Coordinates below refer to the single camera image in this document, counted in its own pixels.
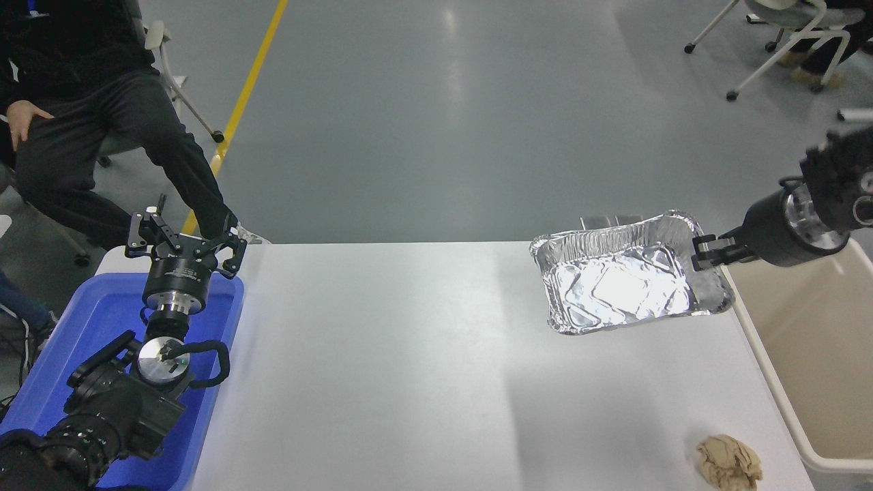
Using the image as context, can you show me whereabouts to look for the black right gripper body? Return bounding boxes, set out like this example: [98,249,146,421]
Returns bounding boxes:
[741,187,833,268]

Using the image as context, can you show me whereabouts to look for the silver foil tray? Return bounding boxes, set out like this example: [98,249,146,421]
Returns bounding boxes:
[529,209,736,336]

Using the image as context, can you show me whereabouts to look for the blue plastic tray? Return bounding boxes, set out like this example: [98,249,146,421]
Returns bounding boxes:
[0,271,245,491]

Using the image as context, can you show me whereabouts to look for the crumpled tan paper ball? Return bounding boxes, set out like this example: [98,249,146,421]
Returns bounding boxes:
[696,434,763,491]

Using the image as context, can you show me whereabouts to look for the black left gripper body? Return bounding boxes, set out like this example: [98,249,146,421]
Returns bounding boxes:
[143,247,219,304]

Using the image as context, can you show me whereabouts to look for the large pale bin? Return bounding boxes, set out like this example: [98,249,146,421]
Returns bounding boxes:
[722,236,873,475]

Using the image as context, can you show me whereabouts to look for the black floor cable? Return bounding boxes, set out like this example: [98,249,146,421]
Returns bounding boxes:
[0,321,33,410]

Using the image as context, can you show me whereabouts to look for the person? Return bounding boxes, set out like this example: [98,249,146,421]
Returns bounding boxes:
[778,3,873,93]
[0,269,59,352]
[0,0,271,250]

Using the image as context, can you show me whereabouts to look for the person's right hand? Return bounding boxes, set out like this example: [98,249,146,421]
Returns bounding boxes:
[5,100,54,151]

